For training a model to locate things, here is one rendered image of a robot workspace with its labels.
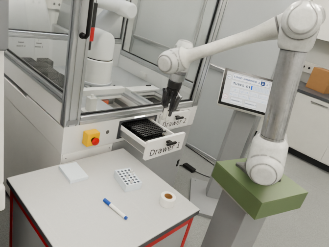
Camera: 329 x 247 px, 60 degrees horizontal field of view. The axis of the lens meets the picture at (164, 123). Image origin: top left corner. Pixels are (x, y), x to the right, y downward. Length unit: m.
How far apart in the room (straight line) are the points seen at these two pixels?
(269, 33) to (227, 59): 1.81
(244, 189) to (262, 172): 0.22
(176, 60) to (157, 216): 0.68
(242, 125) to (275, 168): 1.18
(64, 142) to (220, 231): 1.00
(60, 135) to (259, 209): 0.98
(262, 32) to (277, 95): 0.31
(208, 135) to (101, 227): 2.39
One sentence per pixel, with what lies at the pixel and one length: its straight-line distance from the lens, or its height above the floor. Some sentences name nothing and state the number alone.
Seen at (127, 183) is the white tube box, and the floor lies 0.79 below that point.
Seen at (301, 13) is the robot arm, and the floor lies 1.64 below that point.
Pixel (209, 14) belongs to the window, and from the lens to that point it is 1.85.
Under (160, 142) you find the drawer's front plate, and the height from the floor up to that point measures 0.91.
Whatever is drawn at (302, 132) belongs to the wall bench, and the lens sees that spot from 4.29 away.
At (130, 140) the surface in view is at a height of 0.86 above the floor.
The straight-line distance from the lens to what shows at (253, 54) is 3.04.
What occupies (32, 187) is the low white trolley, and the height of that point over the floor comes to 0.76.
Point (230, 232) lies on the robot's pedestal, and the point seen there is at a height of 0.51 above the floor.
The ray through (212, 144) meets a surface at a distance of 3.37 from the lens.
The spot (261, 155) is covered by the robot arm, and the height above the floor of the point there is 1.08.
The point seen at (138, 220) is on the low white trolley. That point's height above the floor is 0.76.
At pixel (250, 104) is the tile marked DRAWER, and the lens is 2.28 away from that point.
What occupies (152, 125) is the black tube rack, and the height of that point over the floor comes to 0.90.
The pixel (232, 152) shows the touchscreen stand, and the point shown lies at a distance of 2.50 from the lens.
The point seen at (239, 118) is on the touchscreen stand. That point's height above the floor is 0.85.
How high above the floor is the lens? 1.59
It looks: 23 degrees down
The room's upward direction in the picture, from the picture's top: 14 degrees clockwise
